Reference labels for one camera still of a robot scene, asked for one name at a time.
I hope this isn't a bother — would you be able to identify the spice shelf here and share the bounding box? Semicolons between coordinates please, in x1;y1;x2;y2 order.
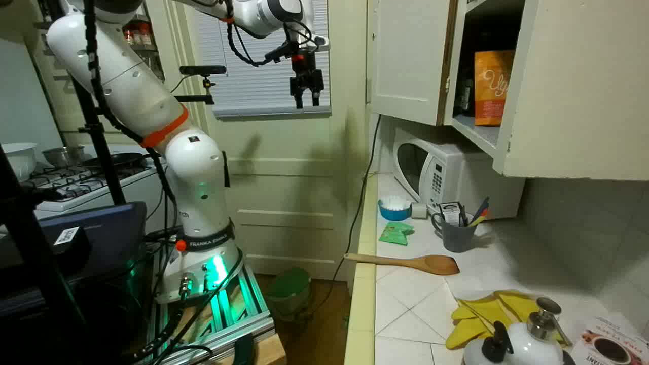
122;9;163;72

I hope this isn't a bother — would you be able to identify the wooden spoon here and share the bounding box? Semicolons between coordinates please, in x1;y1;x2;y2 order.
341;251;462;279

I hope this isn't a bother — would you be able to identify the black camera stand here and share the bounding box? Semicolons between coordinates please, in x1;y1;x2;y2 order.
173;73;219;108

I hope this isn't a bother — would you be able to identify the small grey pot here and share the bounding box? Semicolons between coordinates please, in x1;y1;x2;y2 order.
40;145;72;168

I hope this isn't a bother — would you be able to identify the green bucket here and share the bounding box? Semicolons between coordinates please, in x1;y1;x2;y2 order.
268;267;314;320

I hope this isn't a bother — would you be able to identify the grey utensil cup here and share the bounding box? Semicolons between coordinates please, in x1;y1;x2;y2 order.
435;212;478;256

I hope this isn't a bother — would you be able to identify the narrow cream cupboard door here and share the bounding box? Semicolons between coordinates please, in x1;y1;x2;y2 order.
369;0;455;129

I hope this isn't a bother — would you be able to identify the cream wall cupboard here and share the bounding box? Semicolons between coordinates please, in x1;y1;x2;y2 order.
442;0;532;163

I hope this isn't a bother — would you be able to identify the white window blind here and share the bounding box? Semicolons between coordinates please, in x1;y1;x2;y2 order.
190;0;335;123

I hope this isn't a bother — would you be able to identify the black power cable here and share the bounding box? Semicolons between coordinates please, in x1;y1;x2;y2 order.
328;114;385;286

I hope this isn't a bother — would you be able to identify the white kettle black handle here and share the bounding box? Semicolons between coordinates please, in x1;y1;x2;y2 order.
461;297;578;365

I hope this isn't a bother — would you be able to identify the wide cream cupboard door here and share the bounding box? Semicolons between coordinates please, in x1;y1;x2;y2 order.
492;0;649;183

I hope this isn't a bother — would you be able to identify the orange carton box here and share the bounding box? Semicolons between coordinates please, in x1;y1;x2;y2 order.
470;49;518;130

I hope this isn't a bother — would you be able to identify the white pot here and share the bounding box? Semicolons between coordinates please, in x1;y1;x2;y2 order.
0;141;40;183

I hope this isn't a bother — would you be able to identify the black slanted stand pole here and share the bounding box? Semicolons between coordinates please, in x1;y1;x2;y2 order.
0;146;93;365

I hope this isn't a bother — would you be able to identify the white microwave oven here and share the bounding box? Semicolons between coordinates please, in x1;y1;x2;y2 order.
390;126;527;222

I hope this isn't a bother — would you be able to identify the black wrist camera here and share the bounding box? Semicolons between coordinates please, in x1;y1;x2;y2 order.
263;40;300;65

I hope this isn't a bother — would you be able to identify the yellow rubber glove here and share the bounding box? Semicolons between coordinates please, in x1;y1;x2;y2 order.
442;301;505;354
473;289;544;328

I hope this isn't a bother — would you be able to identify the black stereo camera bar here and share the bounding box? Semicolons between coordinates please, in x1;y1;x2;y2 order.
176;64;230;78

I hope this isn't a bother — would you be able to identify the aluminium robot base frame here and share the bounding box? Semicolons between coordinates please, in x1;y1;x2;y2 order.
150;251;281;365

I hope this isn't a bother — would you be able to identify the green packet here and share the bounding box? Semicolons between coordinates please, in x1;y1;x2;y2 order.
378;222;419;250

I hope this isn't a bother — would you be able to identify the dark laptop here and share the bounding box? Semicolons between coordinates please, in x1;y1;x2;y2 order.
34;201;148;276

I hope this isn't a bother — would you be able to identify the black tripod pole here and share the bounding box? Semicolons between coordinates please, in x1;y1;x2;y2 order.
39;0;129;207

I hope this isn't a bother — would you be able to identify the coffee print magazine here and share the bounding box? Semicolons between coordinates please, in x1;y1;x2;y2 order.
568;314;649;365

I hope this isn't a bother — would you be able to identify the gas stove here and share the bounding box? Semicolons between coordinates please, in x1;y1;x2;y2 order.
19;151;166;220

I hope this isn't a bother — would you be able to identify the blue and white bowl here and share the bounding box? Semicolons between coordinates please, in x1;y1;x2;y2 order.
378;195;415;224

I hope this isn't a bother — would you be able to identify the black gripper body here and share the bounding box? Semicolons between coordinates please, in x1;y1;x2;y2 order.
288;51;327;94

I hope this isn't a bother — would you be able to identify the cream panel door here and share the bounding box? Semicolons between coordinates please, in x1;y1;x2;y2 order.
176;0;371;280

